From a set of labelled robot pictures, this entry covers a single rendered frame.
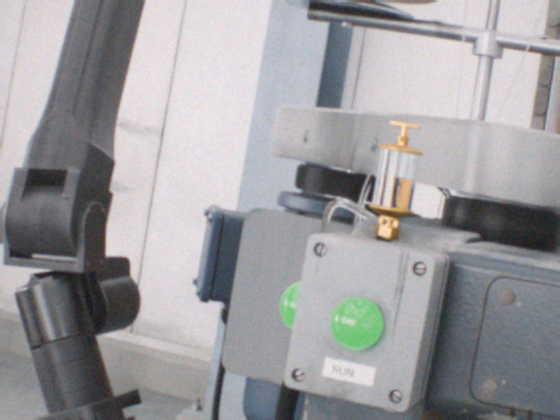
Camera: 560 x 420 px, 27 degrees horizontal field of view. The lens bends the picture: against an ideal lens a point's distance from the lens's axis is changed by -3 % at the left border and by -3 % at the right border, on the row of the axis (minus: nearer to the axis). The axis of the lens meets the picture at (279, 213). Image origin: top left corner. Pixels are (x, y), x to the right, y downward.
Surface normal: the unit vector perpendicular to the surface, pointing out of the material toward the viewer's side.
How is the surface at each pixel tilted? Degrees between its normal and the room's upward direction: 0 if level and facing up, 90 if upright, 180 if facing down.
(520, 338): 90
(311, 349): 90
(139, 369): 90
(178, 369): 90
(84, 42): 72
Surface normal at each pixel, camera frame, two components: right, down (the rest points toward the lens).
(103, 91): 0.90, 0.02
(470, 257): -0.18, -0.55
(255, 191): -0.32, 0.00
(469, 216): -0.66, -0.07
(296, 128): -0.93, -0.14
